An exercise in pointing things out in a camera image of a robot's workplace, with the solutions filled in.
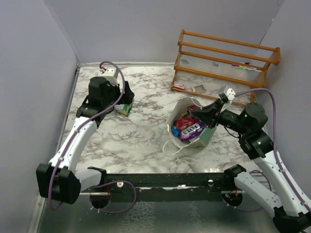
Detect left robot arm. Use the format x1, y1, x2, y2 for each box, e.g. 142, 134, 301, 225
36, 76, 135, 204

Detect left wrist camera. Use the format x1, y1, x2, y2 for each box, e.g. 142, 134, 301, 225
99, 68, 119, 86

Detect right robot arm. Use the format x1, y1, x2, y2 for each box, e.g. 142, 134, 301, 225
190, 99, 311, 233

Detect markers on shelf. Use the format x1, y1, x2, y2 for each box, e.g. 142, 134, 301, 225
231, 64, 260, 72

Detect wooden shelf rack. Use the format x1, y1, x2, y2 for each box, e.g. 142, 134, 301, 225
171, 30, 281, 99

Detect purple snack packet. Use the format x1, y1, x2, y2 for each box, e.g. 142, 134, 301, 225
188, 105, 199, 112

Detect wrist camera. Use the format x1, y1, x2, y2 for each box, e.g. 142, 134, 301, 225
99, 68, 119, 86
218, 85, 236, 112

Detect open white small box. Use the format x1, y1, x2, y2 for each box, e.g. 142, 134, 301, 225
192, 84, 206, 94

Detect green white paper bag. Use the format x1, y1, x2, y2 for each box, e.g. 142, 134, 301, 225
162, 98, 216, 156

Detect red snack packet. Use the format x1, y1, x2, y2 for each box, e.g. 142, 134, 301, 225
174, 115, 195, 131

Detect green snack packet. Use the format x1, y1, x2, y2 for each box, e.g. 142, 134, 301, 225
114, 104, 132, 117

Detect blue small snack packet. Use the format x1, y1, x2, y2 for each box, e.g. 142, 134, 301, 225
171, 126, 180, 137

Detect red white small box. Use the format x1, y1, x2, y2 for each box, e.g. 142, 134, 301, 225
173, 82, 185, 89

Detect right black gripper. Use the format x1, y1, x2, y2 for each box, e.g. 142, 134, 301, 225
191, 98, 249, 135

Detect purple Fox's candy packet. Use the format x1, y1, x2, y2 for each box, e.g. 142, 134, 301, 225
180, 122, 206, 142

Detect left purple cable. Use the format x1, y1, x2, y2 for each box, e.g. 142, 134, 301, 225
48, 61, 126, 211

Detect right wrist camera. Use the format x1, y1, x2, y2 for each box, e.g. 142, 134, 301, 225
218, 85, 236, 112

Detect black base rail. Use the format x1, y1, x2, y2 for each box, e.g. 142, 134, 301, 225
90, 165, 246, 208

